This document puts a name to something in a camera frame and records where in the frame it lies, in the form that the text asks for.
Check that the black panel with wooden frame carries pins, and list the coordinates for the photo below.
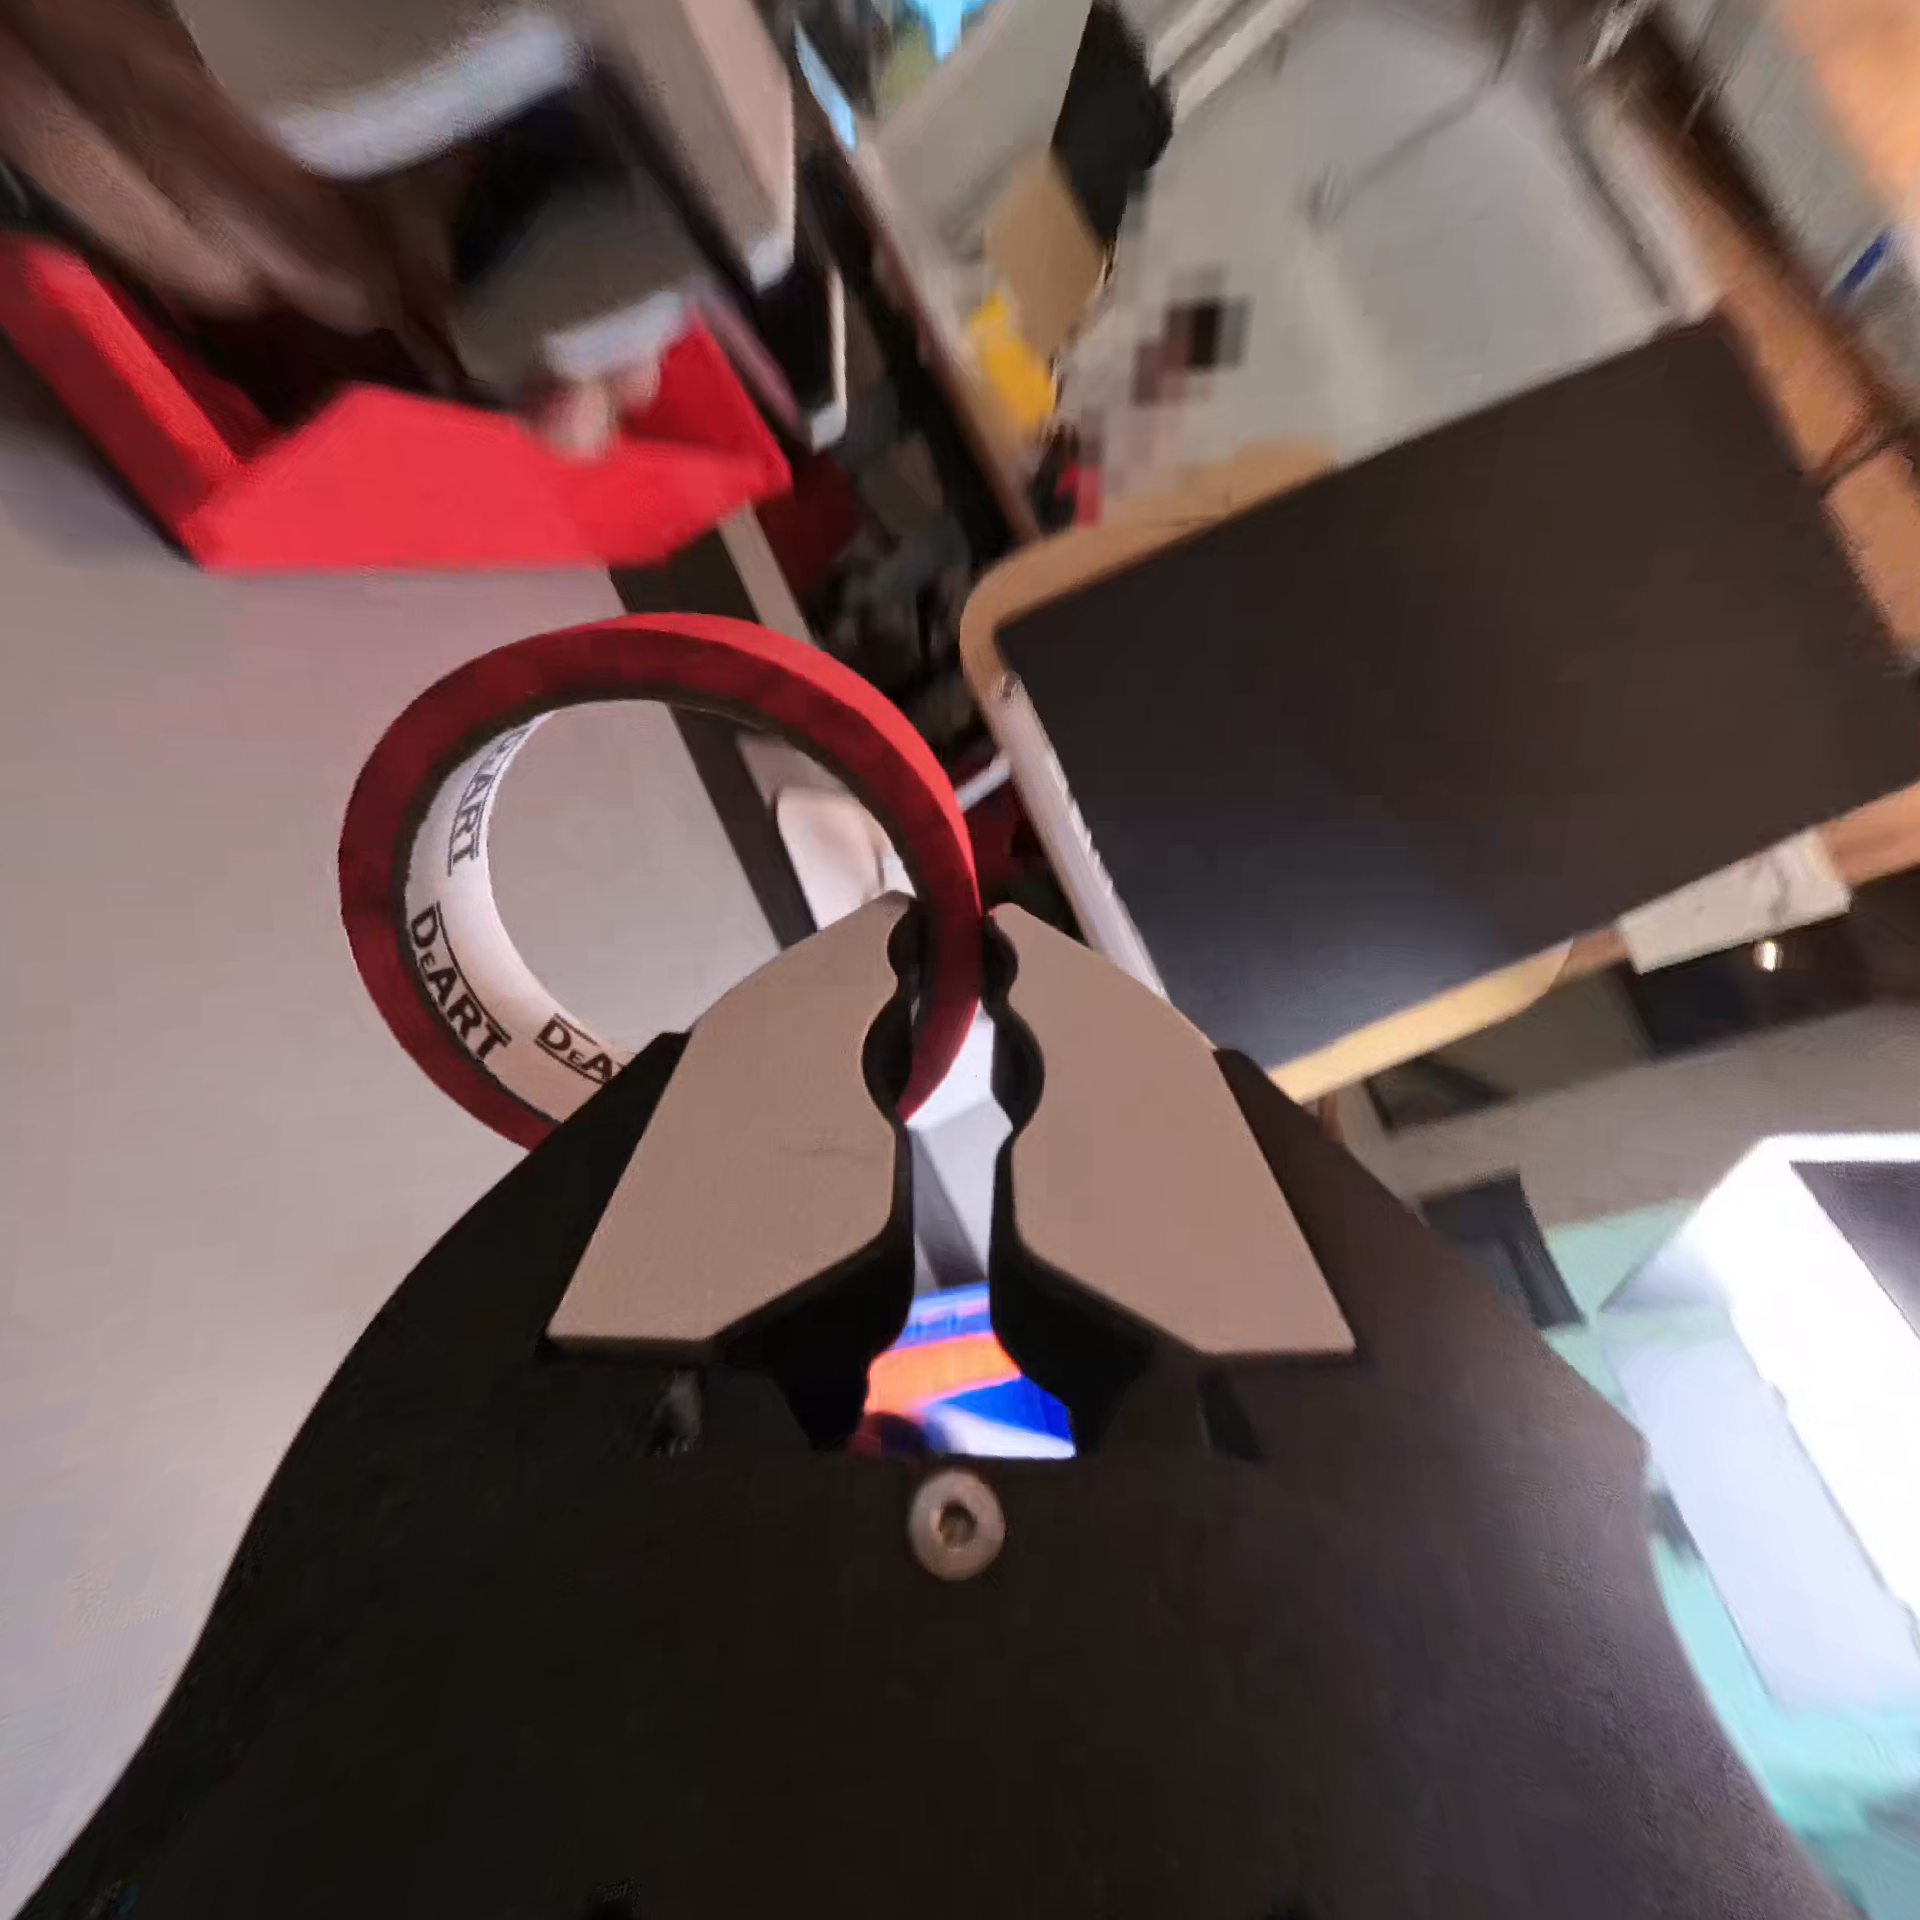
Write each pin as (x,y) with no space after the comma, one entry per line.
(1111,121)
(1425,720)

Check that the blue plastic bin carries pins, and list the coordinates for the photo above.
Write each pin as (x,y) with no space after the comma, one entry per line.
(974,1389)

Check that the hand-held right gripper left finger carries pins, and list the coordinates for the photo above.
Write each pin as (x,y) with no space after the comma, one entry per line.
(750,1140)

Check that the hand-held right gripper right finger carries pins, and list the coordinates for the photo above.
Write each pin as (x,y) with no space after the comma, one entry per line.
(1155,1184)

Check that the yellow plastic bin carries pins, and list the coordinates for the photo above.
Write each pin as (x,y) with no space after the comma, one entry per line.
(1009,360)

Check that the red tape roll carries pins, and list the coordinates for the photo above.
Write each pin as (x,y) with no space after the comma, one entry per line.
(675,648)

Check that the red plastic bin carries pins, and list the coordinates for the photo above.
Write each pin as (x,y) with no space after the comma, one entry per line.
(451,481)

